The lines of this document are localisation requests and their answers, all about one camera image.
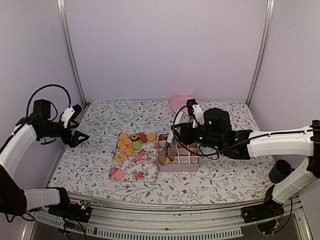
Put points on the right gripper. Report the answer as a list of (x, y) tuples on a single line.
[(185, 137)]

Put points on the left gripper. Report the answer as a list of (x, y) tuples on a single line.
[(73, 142)]

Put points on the metal tongs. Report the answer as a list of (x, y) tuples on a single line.
[(168, 150)]

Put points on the compartment tin box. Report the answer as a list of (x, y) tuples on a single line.
[(184, 160)]

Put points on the floral cookie tray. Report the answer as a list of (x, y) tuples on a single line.
[(138, 165)]

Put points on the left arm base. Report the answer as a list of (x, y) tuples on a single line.
[(80, 211)]

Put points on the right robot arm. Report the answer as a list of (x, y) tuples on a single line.
[(212, 129)]

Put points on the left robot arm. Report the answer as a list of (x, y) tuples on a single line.
[(33, 127)]

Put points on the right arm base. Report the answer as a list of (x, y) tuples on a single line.
[(267, 209)]

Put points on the pink plate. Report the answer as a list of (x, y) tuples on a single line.
[(179, 101)]

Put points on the round biscuit top right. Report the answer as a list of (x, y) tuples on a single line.
[(151, 137)]

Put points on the round cream sandwich cookie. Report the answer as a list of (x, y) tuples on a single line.
[(165, 162)]

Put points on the floral tablecloth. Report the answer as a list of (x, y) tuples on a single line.
[(85, 169)]

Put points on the green sandwich cookie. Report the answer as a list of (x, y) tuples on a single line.
[(137, 145)]

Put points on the chocolate sprinkle donut cookie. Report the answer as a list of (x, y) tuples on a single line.
[(135, 137)]

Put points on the pink round cookie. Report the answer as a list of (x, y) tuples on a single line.
[(119, 175)]

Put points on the dark blue cup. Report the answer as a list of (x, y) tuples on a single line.
[(280, 171)]

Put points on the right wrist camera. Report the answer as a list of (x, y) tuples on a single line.
[(195, 111)]

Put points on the front aluminium rail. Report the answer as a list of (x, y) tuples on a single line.
[(122, 220)]

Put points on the left aluminium post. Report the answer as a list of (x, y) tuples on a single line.
[(62, 13)]

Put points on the aluminium post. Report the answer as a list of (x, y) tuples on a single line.
[(62, 13), (270, 4)]

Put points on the right aluminium post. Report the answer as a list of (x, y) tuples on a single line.
[(270, 4)]

